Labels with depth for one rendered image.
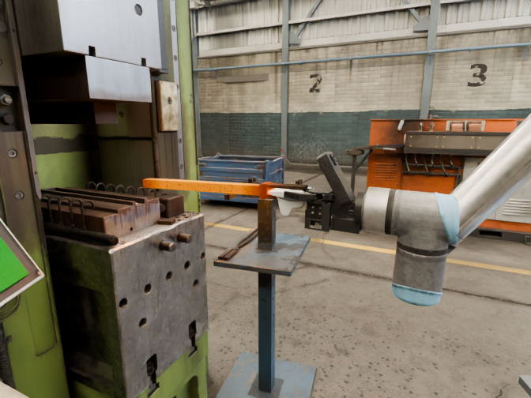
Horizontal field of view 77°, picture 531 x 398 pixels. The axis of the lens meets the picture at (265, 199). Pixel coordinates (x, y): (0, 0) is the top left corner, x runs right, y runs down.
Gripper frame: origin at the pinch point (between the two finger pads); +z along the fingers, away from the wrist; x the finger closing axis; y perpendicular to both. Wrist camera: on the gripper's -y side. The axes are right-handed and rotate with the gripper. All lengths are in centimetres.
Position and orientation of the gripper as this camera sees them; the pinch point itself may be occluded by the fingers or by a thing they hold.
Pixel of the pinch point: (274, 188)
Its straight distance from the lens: 76.4
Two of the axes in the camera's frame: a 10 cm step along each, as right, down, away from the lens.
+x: 4.3, -2.0, 8.8
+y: -0.2, 9.7, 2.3
